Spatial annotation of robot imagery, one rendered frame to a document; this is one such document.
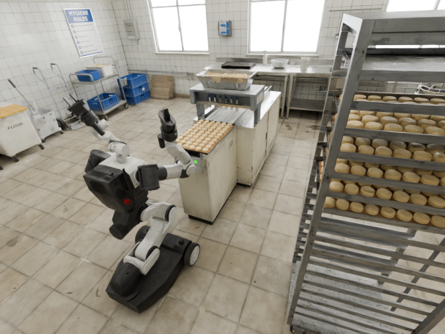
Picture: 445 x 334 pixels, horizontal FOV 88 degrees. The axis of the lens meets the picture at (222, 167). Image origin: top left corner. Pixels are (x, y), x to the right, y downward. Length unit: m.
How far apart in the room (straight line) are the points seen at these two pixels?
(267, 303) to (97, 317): 1.27
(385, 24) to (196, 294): 1.95
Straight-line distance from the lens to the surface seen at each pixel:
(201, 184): 2.12
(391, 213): 1.16
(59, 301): 2.49
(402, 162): 0.97
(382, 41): 0.81
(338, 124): 0.83
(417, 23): 0.80
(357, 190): 1.07
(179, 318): 2.05
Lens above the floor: 1.85
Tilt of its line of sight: 34 degrees down
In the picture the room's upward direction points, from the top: 3 degrees counter-clockwise
